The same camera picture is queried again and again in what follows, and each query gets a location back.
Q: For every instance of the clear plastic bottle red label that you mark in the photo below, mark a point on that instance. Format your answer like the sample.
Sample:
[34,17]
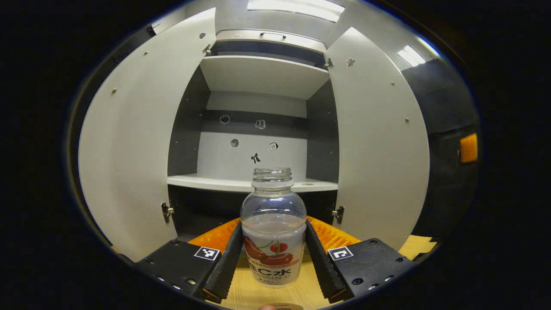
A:
[273,215]

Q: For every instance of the white cabinet drawer front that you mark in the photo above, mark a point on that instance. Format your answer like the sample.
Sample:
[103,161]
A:
[241,38]

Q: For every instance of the round wooden coaster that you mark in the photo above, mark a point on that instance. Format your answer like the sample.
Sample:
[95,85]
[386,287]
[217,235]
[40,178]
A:
[289,306]

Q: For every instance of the ceiling light panel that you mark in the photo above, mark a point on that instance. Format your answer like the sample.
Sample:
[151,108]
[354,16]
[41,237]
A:
[411,56]
[297,9]

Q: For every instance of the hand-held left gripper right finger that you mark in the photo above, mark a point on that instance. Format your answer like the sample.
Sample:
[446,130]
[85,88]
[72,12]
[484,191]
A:
[318,262]

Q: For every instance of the white cabinet door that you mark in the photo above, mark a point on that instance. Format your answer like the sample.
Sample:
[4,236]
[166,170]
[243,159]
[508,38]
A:
[379,150]
[129,150]

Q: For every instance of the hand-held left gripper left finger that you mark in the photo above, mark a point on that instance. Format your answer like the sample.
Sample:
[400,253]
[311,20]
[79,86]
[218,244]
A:
[230,262]

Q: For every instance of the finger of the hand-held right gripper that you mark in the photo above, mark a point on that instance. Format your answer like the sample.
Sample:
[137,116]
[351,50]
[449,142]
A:
[469,148]

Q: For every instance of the grey and white cabinet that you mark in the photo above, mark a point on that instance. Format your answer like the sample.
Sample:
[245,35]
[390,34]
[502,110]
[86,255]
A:
[258,77]

